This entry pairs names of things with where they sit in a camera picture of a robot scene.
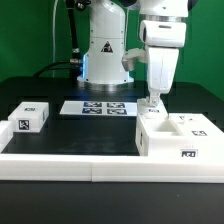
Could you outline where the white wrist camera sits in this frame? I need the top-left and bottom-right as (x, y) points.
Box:
(122, 48), (147, 71)

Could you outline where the white fence bar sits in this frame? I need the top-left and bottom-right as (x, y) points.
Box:
(0, 121), (13, 153)
(0, 154), (224, 183)

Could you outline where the white front fence bar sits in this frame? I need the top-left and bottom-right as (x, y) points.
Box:
(0, 154), (224, 183)

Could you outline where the white cabinet top block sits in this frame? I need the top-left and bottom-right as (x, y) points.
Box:
(8, 102), (49, 133)

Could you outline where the white cabinet body box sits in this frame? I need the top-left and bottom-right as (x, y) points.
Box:
(135, 114), (224, 159)

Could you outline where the white marker sheet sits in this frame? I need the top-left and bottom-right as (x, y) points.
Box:
(60, 101), (137, 116)

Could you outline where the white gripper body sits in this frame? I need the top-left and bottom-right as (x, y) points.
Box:
(139, 20), (186, 95)

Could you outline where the white cabinet door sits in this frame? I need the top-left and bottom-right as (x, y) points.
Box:
(169, 113), (224, 146)
(137, 98), (168, 119)

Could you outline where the white left fence bar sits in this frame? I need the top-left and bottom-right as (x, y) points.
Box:
(0, 121), (13, 153)

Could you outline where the white thin cable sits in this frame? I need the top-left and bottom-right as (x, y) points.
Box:
(51, 0), (60, 79)

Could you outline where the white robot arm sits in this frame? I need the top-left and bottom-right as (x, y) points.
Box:
(78, 0), (198, 107)

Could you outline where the black cable bundle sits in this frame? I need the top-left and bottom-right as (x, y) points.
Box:
(32, 0), (84, 79)

